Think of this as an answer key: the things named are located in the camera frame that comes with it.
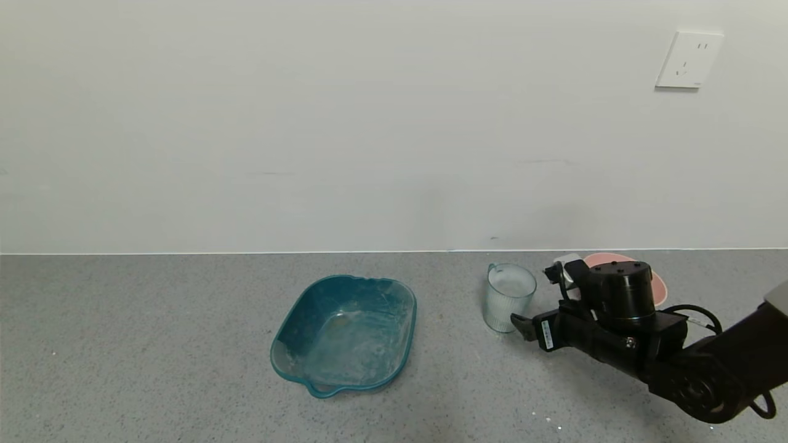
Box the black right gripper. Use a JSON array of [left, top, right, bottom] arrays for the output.
[[510, 304, 600, 359]]

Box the pink bowl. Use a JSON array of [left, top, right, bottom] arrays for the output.
[[582, 252, 669, 307]]

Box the teal plastic tray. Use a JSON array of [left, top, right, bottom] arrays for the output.
[[269, 274, 418, 399]]

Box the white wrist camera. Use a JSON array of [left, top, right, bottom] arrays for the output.
[[553, 253, 584, 291]]

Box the thin black camera cable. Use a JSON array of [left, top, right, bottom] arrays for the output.
[[557, 263, 725, 336]]

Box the small black cable loop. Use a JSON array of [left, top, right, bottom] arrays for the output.
[[750, 391, 778, 420]]

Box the white wall socket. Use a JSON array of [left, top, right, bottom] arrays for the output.
[[655, 31, 725, 90]]

